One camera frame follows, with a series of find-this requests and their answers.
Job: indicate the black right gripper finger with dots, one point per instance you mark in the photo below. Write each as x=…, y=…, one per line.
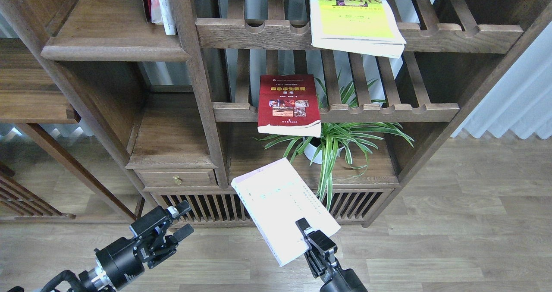
x=320, y=262
x=316, y=239

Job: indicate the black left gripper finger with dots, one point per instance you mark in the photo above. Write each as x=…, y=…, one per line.
x=155, y=224
x=159, y=253

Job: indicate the dark wooden bookshelf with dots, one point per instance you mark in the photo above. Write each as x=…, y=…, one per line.
x=182, y=105

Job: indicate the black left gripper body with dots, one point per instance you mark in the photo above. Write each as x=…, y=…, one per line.
x=119, y=263

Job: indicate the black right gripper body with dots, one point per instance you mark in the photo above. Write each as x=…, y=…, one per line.
x=339, y=280

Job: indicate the white lavender book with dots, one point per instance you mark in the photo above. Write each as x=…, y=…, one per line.
x=276, y=197

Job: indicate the brass drawer knob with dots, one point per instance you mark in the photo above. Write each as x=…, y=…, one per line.
x=177, y=180

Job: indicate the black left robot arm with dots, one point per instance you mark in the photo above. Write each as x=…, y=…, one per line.
x=85, y=282

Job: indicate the white plant pot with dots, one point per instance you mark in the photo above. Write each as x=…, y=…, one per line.
x=310, y=150

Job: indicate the yellow green book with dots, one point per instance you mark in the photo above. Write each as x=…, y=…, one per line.
x=356, y=26

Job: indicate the white upright book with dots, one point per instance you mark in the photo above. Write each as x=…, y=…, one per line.
x=162, y=14

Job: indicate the white curtain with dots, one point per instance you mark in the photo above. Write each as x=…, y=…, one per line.
x=521, y=101

